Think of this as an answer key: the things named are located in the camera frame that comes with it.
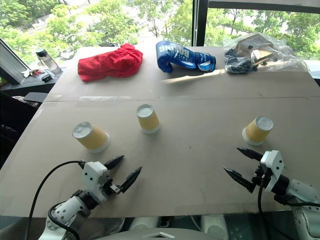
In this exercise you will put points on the clear plastic bag with parts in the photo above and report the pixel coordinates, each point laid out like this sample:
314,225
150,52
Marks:
252,55

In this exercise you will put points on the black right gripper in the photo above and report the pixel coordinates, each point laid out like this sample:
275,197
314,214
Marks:
260,176

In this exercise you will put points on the blue boxing glove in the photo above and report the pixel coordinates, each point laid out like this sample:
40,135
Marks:
180,57

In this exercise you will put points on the clear water bottle black cap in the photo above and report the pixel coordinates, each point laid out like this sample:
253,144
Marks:
48,61

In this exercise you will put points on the small black round object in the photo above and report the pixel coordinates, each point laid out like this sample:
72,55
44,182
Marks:
46,78

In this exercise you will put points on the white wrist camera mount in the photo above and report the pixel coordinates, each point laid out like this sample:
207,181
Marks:
273,166
94,178

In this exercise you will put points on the brown cardboard sheet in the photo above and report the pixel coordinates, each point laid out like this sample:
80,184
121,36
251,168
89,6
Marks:
165,120

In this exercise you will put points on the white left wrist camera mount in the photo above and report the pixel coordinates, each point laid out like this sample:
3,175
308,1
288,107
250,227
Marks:
94,178

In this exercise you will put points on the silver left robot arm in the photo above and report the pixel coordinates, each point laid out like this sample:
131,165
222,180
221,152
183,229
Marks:
68,210

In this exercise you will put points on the yellow paper cup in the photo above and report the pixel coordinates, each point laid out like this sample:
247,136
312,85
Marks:
257,132
92,137
147,119

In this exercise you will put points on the silver robot torso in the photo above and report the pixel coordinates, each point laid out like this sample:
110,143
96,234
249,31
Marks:
160,233

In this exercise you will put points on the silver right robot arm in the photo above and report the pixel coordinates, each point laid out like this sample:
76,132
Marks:
300,192

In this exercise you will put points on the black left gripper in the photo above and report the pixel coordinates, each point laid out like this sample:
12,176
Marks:
111,186

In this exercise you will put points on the red cloth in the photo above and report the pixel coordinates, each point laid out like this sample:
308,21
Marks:
110,62

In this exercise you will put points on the keys with red tags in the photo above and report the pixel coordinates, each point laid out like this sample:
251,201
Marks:
33,73

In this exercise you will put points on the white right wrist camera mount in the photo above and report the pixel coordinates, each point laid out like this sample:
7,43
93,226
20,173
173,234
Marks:
273,166

